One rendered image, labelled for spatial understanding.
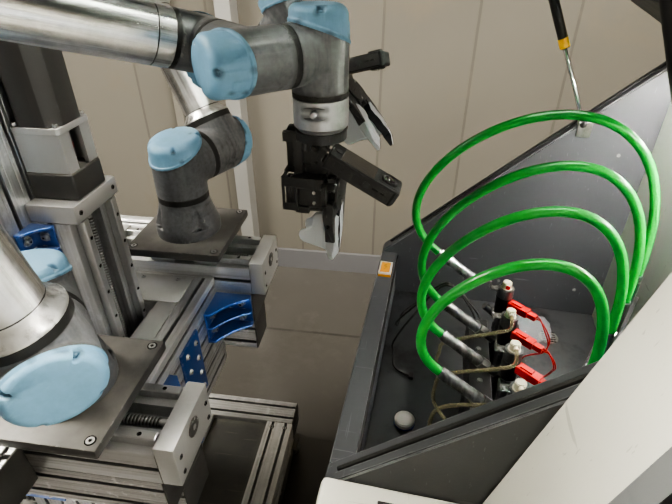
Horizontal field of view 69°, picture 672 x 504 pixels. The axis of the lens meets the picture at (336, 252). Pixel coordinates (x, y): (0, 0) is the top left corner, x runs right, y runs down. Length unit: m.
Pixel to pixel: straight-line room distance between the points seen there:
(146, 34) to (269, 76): 0.16
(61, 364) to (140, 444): 0.28
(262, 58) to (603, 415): 0.50
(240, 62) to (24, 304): 0.34
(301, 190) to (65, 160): 0.41
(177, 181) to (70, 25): 0.54
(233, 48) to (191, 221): 0.64
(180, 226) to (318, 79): 0.63
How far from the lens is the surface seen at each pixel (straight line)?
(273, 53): 0.59
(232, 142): 1.21
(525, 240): 1.25
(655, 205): 0.89
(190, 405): 0.86
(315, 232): 0.74
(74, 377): 0.64
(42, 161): 0.95
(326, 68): 0.63
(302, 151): 0.69
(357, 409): 0.88
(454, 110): 2.43
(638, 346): 0.52
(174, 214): 1.16
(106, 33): 0.66
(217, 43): 0.58
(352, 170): 0.67
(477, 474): 0.72
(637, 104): 1.16
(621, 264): 0.73
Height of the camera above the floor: 1.63
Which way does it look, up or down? 33 degrees down
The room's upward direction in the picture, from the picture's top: straight up
